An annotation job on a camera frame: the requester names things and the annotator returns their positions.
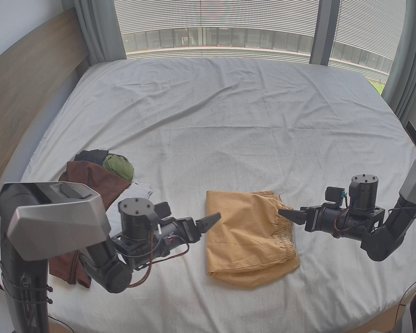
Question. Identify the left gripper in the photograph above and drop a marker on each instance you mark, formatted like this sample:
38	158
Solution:
187	231

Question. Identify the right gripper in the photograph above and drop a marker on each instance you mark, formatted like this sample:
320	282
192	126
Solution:
319	220

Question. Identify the tan shorts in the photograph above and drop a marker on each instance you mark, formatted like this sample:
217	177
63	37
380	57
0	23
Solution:
249	241

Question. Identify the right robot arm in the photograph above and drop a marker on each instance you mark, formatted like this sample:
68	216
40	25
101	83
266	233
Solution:
381	238

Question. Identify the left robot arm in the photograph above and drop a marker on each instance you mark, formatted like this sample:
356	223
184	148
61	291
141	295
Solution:
55	217

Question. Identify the bed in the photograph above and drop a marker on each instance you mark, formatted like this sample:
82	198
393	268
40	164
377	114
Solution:
228	99

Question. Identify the pale grey garment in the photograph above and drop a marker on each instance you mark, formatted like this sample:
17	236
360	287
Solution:
138	189

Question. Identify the green garment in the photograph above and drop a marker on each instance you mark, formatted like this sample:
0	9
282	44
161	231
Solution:
118	165

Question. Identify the brown garment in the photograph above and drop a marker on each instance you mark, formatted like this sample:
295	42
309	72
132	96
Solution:
90	175

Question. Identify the black garment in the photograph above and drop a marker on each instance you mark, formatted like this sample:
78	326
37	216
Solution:
90	156

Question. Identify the grey-green curtain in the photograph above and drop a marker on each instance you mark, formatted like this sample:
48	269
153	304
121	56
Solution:
412	47
93	19

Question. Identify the window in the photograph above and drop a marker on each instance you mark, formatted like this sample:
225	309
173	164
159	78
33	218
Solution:
211	12

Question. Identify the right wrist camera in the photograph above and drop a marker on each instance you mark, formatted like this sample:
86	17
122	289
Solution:
334	194

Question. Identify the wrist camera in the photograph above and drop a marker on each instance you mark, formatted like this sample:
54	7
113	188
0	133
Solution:
334	194
162	210

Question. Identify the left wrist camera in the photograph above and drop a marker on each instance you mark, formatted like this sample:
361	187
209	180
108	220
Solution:
162	210

